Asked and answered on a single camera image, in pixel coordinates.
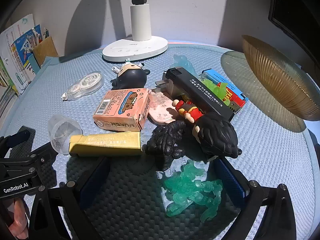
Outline teal translucent toy figure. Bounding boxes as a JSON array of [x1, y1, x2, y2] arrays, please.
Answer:
[[179, 159, 208, 182], [164, 176, 200, 218], [197, 179, 223, 223]]

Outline person's left hand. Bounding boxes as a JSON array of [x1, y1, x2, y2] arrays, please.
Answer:
[[12, 198, 29, 239]]

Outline black-haired red-clothed figurine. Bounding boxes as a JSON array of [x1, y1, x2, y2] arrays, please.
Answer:
[[172, 99, 242, 162]]

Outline green translucent toy figure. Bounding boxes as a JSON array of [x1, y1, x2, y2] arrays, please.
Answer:
[[201, 79, 232, 105]]

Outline white paper booklet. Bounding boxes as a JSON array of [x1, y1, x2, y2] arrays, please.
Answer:
[[0, 14, 35, 85]]

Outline long black lighter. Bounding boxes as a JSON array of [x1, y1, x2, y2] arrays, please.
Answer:
[[166, 67, 235, 120]]

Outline bunch of pens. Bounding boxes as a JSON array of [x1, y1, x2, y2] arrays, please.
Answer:
[[32, 26, 51, 42]]

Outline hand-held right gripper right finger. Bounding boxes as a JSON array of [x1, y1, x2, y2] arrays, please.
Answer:
[[214, 156, 298, 240]]

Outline charger plug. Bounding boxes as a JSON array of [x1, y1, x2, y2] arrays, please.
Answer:
[[151, 71, 175, 98]]

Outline pink cardboard box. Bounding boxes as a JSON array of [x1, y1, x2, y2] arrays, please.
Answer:
[[93, 87, 150, 132]]

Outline amber ribbed glass bowl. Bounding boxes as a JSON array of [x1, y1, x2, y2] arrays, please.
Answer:
[[241, 35, 320, 122]]

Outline clear plastic cup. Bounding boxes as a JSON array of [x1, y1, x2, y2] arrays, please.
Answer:
[[47, 114, 83, 155]]

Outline clear correction tape dispenser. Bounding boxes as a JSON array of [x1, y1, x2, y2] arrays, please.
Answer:
[[61, 72, 105, 102]]

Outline green textbook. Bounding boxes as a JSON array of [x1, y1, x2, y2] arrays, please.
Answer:
[[0, 57, 25, 96]]

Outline white desk lamp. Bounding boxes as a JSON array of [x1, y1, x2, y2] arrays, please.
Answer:
[[102, 0, 168, 62]]

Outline black monitor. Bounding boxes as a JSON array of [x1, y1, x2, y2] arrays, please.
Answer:
[[268, 0, 320, 45]]

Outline black round-headed figurine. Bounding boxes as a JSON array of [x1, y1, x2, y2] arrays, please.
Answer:
[[111, 59, 151, 90]]

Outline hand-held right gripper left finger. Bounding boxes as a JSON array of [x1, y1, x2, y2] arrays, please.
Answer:
[[28, 156, 112, 240]]

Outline pale blue translucent toy figure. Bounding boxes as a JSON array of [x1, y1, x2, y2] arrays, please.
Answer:
[[174, 54, 197, 74]]

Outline light blue textured mat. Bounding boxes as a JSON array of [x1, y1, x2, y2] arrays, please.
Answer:
[[0, 44, 320, 240]]

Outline blue illustrated workbook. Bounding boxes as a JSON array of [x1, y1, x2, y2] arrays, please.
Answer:
[[12, 25, 43, 72]]

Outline stack of flat books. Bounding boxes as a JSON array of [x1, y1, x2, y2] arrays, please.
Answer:
[[0, 85, 21, 122]]

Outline black monster figurine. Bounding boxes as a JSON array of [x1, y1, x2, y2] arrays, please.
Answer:
[[142, 121, 187, 172]]

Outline brown pen holder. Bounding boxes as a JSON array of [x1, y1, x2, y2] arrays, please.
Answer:
[[31, 36, 59, 68]]

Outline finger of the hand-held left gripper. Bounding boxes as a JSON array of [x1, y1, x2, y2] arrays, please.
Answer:
[[0, 135, 16, 159], [25, 148, 58, 178]]

